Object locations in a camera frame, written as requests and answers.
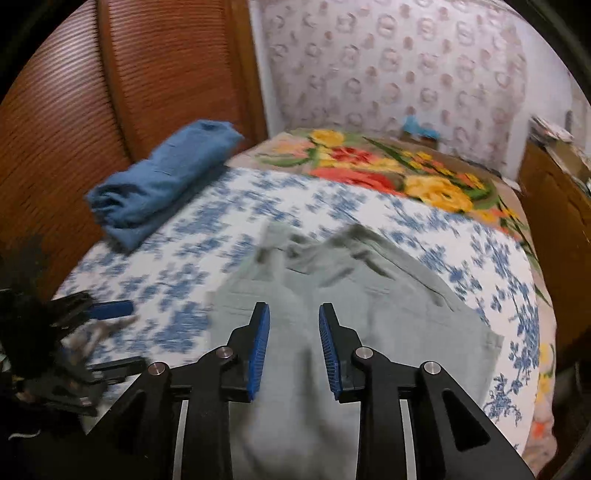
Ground stack of papers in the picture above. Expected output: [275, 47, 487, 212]
[529, 115, 573, 146]

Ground box with blue item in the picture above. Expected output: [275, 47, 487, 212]
[400, 115, 441, 150]

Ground brown louvered wardrobe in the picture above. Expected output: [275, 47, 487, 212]
[1, 1, 267, 299]

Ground folded blue jeans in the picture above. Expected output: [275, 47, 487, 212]
[86, 120, 243, 253]

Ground grey-green shorts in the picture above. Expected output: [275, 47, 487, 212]
[211, 223, 504, 479]

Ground blue floral white quilt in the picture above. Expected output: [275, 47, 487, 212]
[58, 168, 540, 450]

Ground patterned lace curtain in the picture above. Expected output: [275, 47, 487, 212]
[259, 1, 528, 169]

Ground colourful flower blanket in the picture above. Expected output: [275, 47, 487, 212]
[229, 129, 557, 472]

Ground long wooden cabinet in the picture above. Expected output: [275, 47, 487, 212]
[518, 142, 590, 357]

